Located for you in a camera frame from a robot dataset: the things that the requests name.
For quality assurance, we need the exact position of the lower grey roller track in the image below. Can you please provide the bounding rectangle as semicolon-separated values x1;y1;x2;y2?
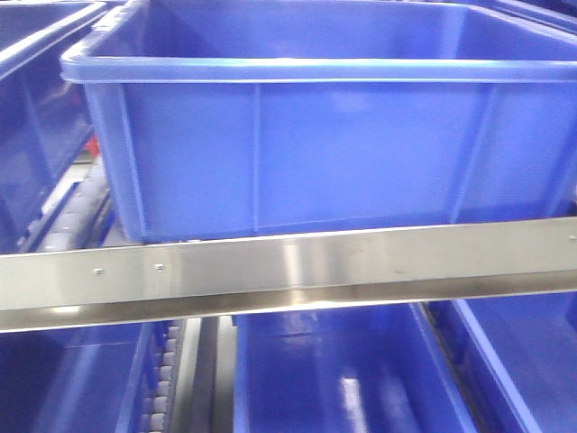
140;320;186;432

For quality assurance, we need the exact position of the steel rack front rail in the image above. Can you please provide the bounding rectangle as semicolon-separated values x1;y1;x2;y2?
1;217;576;332

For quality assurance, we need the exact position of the blue bin lower left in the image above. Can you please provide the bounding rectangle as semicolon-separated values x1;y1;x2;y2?
1;322;167;432

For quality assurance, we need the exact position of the large blue bin upper left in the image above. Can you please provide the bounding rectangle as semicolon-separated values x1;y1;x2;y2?
61;1;576;243

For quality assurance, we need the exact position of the blue bin lower right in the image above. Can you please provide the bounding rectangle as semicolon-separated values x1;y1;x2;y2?
428;292;576;432

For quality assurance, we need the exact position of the blue bin below rack centre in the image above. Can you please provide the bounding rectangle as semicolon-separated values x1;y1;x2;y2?
234;304;476;432

